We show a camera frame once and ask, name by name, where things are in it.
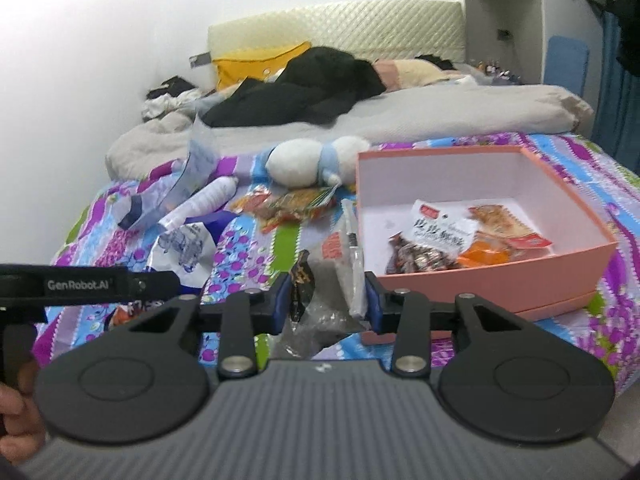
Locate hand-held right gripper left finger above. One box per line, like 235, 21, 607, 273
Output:
109, 272, 293, 380

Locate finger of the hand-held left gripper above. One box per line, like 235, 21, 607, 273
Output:
127, 271, 181, 306

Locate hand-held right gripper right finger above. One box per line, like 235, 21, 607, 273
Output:
365, 272, 523, 377

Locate small black snack packet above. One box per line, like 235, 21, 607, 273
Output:
289, 249, 317, 322

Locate clear packet with grey contents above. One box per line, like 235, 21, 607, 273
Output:
280, 232, 371, 361

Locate pink cardboard box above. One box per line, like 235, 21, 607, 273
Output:
356, 146, 619, 346

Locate person's left hand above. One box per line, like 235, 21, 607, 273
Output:
0, 384, 47, 466

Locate blue white printed bag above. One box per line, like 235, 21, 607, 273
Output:
147, 210, 236, 291

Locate brown wrapped candy packet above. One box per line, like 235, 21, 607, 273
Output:
387, 232, 458, 276

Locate floral printed bedsheet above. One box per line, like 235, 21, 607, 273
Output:
50, 130, 640, 401

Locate orange netted snack packet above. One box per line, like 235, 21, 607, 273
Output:
260, 187, 338, 233

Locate white plastic bottle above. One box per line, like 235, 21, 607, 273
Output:
160, 176, 237, 228

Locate white snack packet red label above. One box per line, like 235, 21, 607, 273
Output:
414, 200, 481, 256

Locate clear plastic bag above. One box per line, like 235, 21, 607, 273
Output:
117, 115, 218, 231

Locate white and blue plush toy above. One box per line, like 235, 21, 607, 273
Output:
264, 135, 371, 188

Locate orange red picture snack packet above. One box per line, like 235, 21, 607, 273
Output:
470, 204, 553, 251

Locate pile of crumpled clothes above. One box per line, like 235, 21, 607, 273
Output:
141, 76, 201, 121

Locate grey blanket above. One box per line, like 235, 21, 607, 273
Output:
105, 82, 596, 181

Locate black jacket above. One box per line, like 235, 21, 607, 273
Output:
202, 46, 388, 128

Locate pink pillow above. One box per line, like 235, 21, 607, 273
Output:
372, 59, 401, 92

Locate beige pillow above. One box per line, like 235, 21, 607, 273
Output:
390, 59, 451, 88

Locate yellow pillow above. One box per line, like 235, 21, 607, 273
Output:
212, 40, 312, 92

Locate small black garment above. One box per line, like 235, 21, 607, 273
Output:
415, 54, 453, 71

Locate row of small bottles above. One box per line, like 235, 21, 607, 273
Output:
470, 60, 523, 83

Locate cream padded headboard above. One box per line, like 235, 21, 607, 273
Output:
207, 1, 463, 66

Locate blue chair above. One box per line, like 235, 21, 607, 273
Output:
545, 35, 591, 98

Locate blue curtain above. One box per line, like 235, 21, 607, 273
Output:
590, 10, 640, 171

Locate white furniture unit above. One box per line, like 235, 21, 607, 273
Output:
462, 0, 601, 86

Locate dark hanging clothes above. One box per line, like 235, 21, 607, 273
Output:
575, 0, 640, 76

